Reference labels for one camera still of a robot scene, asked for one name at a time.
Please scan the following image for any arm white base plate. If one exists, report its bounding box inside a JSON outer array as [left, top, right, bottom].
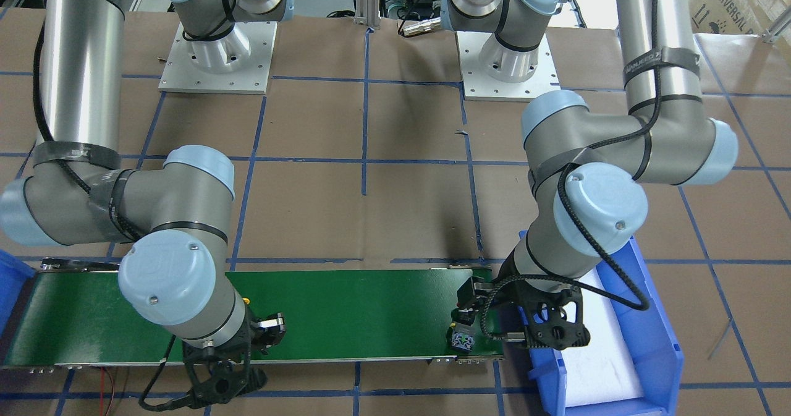
[[159, 22, 279, 95], [457, 31, 560, 101]]

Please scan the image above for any white foam pad source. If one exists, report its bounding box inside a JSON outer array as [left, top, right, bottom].
[[562, 290, 644, 407]]

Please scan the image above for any red push button switch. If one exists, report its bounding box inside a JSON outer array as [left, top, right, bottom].
[[447, 322, 476, 354]]

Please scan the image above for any red conveyor wire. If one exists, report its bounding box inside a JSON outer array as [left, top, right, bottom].
[[99, 367, 116, 415]]

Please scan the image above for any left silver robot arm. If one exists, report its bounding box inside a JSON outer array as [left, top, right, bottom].
[[447, 0, 739, 353]]

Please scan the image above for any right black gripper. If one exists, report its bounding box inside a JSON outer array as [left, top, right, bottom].
[[184, 312, 287, 409]]

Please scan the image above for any green conveyor belt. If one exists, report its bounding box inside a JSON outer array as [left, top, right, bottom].
[[3, 269, 504, 367]]

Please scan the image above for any blue source bin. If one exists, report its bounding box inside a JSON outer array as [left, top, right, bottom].
[[527, 239, 684, 415]]

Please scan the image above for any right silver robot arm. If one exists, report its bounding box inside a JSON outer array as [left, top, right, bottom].
[[2, 0, 286, 412]]

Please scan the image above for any blue destination bin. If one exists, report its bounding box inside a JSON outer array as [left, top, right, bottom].
[[1, 250, 36, 334]]

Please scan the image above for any cardboard box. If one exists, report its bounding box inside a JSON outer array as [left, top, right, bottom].
[[688, 0, 789, 34]]

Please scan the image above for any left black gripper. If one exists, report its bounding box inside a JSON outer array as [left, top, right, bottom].
[[455, 268, 591, 350]]

